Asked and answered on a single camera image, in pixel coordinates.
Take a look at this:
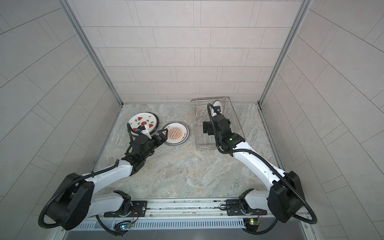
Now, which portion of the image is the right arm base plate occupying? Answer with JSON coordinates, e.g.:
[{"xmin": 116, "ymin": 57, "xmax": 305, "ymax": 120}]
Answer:
[{"xmin": 220, "ymin": 199, "xmax": 268, "ymax": 216}]

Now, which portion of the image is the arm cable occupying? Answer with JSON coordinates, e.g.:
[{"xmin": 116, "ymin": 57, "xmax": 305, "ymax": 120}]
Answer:
[
  {"xmin": 242, "ymin": 218, "xmax": 278, "ymax": 235},
  {"xmin": 95, "ymin": 214, "xmax": 127, "ymax": 237}
]

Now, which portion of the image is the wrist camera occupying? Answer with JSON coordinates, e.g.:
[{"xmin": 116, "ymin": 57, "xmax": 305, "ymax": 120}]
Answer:
[
  {"xmin": 211, "ymin": 105, "xmax": 222, "ymax": 117},
  {"xmin": 136, "ymin": 125, "xmax": 152, "ymax": 139}
]

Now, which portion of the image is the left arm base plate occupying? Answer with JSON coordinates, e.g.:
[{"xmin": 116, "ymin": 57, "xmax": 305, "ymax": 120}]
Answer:
[{"xmin": 104, "ymin": 201, "xmax": 148, "ymax": 218}]

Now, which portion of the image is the circuit board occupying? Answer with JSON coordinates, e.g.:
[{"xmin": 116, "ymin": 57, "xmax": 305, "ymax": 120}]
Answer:
[
  {"xmin": 114, "ymin": 221, "xmax": 133, "ymax": 234},
  {"xmin": 243, "ymin": 219, "xmax": 261, "ymax": 233}
]

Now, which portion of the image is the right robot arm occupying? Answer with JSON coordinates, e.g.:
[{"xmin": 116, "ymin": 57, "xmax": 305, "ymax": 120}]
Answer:
[{"xmin": 203, "ymin": 114, "xmax": 318, "ymax": 225}]

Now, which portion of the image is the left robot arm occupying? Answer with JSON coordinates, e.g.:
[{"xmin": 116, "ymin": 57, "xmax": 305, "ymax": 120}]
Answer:
[{"xmin": 38, "ymin": 129, "xmax": 168, "ymax": 230}]

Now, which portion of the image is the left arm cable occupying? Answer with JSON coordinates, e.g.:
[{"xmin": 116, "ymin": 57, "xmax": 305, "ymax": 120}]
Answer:
[{"xmin": 95, "ymin": 214, "xmax": 127, "ymax": 237}]

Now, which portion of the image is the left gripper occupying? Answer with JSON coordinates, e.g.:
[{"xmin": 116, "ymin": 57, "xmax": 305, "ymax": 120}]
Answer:
[{"xmin": 140, "ymin": 129, "xmax": 169, "ymax": 162}]

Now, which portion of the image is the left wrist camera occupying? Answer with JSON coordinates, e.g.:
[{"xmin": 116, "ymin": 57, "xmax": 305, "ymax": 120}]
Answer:
[{"xmin": 136, "ymin": 125, "xmax": 152, "ymax": 139}]

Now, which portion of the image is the aluminium mounting rail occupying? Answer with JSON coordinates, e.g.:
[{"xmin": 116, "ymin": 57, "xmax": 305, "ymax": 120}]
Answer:
[{"xmin": 58, "ymin": 196, "xmax": 311, "ymax": 222}]

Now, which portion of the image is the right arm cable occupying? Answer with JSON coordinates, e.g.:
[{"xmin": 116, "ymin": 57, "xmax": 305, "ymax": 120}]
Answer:
[{"xmin": 242, "ymin": 218, "xmax": 278, "ymax": 235}]

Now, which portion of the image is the left circuit board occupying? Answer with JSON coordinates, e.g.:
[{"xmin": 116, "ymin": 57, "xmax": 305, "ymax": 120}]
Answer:
[{"xmin": 114, "ymin": 221, "xmax": 133, "ymax": 234}]

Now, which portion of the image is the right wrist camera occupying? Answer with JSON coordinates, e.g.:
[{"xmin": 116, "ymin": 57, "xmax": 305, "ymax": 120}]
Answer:
[{"xmin": 211, "ymin": 105, "xmax": 222, "ymax": 117}]

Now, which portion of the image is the blue striped white plate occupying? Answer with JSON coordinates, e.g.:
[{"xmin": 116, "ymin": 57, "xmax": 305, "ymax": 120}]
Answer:
[{"xmin": 129, "ymin": 112, "xmax": 160, "ymax": 137}]

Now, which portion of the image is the wire dish rack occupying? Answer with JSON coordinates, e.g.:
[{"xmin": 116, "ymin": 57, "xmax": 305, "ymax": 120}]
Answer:
[{"xmin": 191, "ymin": 97, "xmax": 245, "ymax": 151}]

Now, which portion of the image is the white red-pattern plate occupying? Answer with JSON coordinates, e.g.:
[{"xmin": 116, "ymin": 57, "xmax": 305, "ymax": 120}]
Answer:
[{"xmin": 164, "ymin": 121, "xmax": 190, "ymax": 146}]

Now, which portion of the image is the right circuit board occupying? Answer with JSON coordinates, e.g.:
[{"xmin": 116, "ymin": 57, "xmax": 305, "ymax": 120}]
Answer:
[{"xmin": 243, "ymin": 219, "xmax": 261, "ymax": 233}]

